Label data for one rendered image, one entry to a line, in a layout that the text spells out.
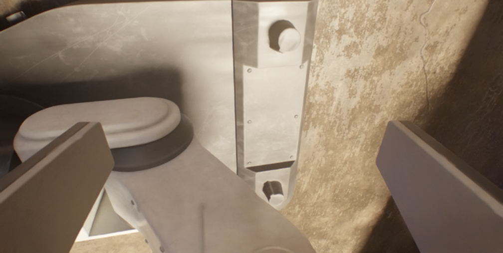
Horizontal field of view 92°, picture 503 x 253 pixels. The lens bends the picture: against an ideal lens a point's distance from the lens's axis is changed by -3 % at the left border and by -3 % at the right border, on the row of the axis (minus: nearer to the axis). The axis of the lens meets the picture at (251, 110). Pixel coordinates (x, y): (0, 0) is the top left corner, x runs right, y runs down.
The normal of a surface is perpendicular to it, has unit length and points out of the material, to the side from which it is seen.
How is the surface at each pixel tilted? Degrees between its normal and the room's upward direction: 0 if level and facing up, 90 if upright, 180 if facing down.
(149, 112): 90
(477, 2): 0
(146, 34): 0
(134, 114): 90
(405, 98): 0
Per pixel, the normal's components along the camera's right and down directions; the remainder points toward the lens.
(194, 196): 0.00, -0.86
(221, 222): -0.08, -0.99
